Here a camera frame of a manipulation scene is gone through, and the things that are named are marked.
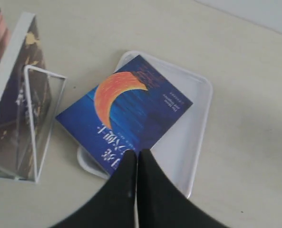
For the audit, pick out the blue moon cover book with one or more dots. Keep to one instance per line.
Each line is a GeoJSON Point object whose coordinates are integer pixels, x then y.
{"type": "Point", "coordinates": [129, 110]}

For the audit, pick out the dark cover leaning book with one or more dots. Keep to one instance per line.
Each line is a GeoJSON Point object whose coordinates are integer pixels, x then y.
{"type": "Point", "coordinates": [24, 44]}

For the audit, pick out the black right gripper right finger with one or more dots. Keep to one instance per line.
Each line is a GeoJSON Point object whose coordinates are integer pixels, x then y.
{"type": "Point", "coordinates": [160, 204]}

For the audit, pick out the white plastic tray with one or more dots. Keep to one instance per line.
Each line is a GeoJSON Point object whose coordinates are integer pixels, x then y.
{"type": "Point", "coordinates": [178, 150]}

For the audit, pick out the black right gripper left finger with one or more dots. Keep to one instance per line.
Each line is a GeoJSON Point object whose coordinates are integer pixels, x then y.
{"type": "Point", "coordinates": [113, 206]}

